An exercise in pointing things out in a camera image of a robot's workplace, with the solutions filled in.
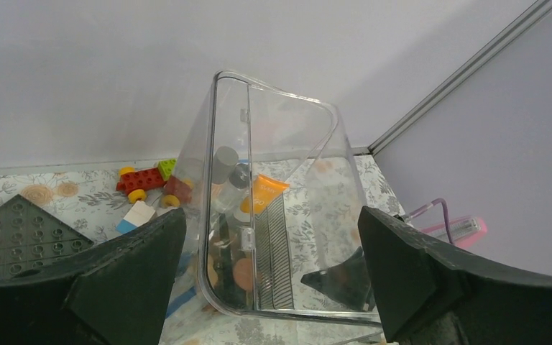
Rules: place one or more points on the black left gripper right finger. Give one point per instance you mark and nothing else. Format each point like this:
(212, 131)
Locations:
(431, 292)

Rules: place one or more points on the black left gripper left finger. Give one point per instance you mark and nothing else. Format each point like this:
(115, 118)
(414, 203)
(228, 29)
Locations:
(114, 293)

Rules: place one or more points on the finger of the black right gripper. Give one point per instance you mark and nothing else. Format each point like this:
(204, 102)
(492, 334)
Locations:
(347, 283)

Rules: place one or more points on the orange cream tube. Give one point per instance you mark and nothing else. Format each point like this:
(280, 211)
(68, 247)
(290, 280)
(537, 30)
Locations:
(264, 190)

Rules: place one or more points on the clear acrylic organizer box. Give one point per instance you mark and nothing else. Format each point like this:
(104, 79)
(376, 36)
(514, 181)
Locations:
(311, 226)

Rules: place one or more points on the beige foundation tube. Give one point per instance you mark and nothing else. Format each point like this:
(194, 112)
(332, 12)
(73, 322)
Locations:
(224, 161)

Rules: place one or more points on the orange round sponge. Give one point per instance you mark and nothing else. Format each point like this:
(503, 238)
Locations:
(243, 274)

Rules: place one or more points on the blue toy block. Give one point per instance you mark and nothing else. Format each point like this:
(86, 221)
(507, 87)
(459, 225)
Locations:
(139, 214)

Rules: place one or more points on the red yellow toy piece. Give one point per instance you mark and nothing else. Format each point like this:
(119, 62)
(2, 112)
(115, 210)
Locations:
(135, 184)

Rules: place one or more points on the dark grey building plate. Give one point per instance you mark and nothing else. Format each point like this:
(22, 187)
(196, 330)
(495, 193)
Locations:
(32, 238)

